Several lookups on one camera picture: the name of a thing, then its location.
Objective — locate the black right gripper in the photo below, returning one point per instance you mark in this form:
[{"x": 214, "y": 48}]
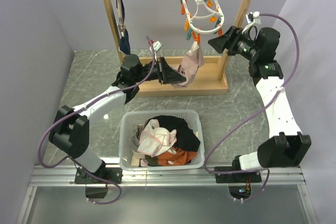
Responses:
[{"x": 231, "y": 38}]

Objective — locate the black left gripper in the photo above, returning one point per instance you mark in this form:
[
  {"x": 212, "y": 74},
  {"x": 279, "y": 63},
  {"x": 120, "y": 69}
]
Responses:
[{"x": 168, "y": 75}]

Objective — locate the pink beige underwear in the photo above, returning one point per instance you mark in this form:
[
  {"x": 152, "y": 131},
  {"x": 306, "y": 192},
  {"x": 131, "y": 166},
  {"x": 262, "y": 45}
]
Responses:
[{"x": 190, "y": 64}]

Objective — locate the white clip hanger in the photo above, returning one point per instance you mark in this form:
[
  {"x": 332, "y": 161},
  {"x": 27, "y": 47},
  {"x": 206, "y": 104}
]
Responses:
[{"x": 203, "y": 17}]

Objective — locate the white underwear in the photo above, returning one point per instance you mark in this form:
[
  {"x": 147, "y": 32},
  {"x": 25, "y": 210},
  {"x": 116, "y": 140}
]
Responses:
[{"x": 155, "y": 140}]

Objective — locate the black underwear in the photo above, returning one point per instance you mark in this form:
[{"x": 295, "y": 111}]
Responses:
[{"x": 185, "y": 137}]

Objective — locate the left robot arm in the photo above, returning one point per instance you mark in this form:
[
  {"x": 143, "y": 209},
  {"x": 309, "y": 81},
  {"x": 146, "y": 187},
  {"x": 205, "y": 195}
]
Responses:
[{"x": 71, "y": 131}]

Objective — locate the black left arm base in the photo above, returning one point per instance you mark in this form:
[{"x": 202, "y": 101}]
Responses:
[{"x": 97, "y": 178}]

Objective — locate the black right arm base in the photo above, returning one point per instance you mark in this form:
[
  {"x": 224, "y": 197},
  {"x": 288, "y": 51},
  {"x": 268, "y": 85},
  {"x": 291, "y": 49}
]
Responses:
[{"x": 239, "y": 184}]

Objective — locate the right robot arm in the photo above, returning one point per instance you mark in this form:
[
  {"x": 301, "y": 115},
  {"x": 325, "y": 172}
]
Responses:
[{"x": 287, "y": 145}]

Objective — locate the navy blue underwear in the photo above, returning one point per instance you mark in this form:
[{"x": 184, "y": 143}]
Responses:
[{"x": 124, "y": 45}]

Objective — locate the wooden clip hanger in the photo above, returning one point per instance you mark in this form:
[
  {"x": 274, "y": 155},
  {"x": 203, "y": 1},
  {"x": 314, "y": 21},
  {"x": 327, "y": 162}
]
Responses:
[{"x": 121, "y": 17}]

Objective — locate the wooden clothes rack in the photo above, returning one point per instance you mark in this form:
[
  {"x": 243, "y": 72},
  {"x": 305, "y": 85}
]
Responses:
[{"x": 210, "y": 78}]

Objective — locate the white plastic laundry basket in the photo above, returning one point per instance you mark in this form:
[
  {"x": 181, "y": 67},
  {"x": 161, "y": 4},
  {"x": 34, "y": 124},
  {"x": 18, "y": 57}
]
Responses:
[{"x": 135, "y": 161}]

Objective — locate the grey garment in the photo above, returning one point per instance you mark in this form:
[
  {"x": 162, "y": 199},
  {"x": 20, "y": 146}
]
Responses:
[{"x": 134, "y": 140}]

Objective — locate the orange brown garment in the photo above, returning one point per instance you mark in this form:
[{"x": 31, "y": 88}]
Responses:
[{"x": 177, "y": 157}]

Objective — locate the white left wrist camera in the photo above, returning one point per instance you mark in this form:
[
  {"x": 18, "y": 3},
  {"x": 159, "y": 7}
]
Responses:
[{"x": 154, "y": 47}]

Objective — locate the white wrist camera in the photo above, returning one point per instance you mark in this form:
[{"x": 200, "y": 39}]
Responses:
[
  {"x": 154, "y": 47},
  {"x": 253, "y": 19}
]

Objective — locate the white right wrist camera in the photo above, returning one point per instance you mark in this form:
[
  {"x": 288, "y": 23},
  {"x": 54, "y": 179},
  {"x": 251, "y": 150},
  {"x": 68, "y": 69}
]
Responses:
[{"x": 253, "y": 19}]

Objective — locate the aluminium mounting rail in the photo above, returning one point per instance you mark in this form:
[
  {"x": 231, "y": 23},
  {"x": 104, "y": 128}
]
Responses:
[{"x": 64, "y": 176}]

